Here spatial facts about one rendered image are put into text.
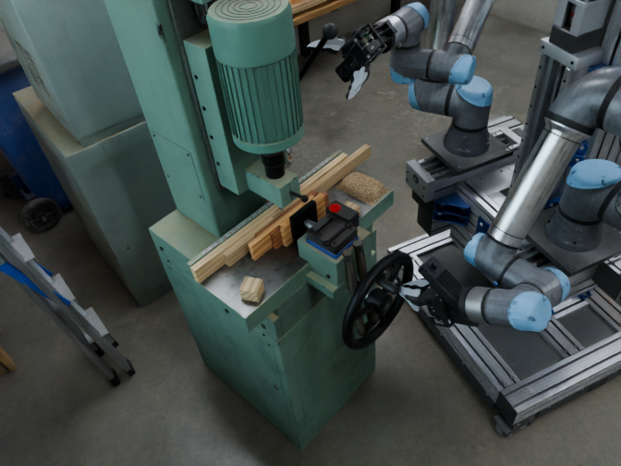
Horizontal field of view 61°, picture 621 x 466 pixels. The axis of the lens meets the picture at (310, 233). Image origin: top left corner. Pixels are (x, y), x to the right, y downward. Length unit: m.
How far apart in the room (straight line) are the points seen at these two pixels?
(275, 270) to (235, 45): 0.57
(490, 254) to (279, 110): 0.55
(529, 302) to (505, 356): 1.02
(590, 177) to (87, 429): 1.96
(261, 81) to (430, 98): 0.79
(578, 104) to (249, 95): 0.65
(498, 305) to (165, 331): 1.71
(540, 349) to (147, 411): 1.52
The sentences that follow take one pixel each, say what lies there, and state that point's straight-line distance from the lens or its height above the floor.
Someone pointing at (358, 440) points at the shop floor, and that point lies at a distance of 2.09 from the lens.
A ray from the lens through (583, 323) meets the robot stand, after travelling 2.25.
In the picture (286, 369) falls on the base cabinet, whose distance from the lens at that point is 1.59.
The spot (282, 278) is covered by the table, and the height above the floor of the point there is 0.90.
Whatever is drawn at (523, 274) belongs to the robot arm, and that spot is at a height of 1.06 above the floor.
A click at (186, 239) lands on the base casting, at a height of 0.80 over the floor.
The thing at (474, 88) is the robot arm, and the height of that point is 1.05.
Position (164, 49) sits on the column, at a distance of 1.29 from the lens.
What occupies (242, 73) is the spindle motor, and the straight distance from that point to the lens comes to 1.14.
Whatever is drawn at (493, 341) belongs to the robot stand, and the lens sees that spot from 2.10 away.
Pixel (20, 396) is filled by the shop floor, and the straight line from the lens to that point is 2.59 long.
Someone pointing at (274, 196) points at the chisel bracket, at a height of 1.03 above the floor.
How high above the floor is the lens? 1.91
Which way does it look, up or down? 44 degrees down
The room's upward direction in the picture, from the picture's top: 7 degrees counter-clockwise
